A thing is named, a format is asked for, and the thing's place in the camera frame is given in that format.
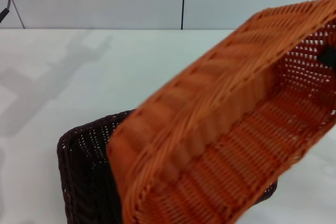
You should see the orange wicker basket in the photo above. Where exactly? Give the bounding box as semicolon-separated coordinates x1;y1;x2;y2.
106;0;336;224

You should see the dark brown wicker basket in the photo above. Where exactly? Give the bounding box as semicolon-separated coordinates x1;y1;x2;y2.
56;108;278;224

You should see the grey left wrist cable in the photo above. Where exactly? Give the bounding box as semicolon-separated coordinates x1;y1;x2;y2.
0;0;12;25

